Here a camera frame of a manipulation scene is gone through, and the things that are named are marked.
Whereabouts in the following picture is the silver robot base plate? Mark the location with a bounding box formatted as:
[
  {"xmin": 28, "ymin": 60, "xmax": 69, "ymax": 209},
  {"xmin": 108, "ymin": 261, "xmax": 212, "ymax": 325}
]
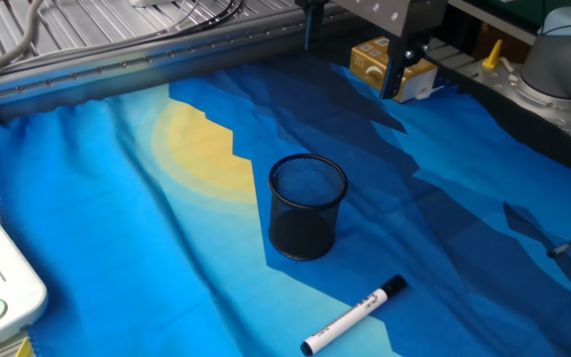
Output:
[{"xmin": 456, "ymin": 49, "xmax": 571, "ymax": 145}]

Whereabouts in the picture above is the silver aluminium rail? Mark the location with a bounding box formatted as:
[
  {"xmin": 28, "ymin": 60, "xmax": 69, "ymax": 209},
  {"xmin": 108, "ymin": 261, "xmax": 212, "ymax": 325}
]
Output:
[{"xmin": 0, "ymin": 2, "xmax": 361, "ymax": 123}]

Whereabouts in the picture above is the blue mountain print cloth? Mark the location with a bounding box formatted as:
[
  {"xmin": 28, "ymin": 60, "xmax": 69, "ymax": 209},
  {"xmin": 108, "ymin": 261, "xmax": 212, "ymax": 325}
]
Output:
[{"xmin": 0, "ymin": 52, "xmax": 571, "ymax": 357}]

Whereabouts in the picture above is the black mesh pen holder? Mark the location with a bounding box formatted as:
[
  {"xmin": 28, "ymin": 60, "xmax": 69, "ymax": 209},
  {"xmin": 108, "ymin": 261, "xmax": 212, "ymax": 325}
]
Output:
[{"xmin": 267, "ymin": 153, "xmax": 350, "ymax": 262}]

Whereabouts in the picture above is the white marker pen black cap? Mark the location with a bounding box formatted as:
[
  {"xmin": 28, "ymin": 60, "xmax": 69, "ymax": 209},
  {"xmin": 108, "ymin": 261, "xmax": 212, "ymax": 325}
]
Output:
[{"xmin": 299, "ymin": 274, "xmax": 408, "ymax": 357}]

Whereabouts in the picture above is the yellow tissue box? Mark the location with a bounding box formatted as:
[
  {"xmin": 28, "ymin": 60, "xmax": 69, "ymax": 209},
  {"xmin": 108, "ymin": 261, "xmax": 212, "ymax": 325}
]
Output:
[{"xmin": 348, "ymin": 35, "xmax": 439, "ymax": 104}]

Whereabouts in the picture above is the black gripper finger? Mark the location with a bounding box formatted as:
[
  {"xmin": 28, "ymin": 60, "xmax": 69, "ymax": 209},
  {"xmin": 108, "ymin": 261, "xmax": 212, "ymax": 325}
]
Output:
[
  {"xmin": 378, "ymin": 35, "xmax": 433, "ymax": 100},
  {"xmin": 294, "ymin": 0, "xmax": 327, "ymax": 52}
]

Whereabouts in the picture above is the thick grey cable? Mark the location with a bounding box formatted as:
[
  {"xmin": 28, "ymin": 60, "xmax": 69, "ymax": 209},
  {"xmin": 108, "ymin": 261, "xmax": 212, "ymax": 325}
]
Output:
[{"xmin": 0, "ymin": 0, "xmax": 47, "ymax": 83}]

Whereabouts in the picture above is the silver Schunk gripper body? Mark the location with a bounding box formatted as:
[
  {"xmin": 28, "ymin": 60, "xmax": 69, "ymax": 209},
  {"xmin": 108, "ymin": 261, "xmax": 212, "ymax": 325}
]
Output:
[{"xmin": 329, "ymin": 0, "xmax": 449, "ymax": 39}]

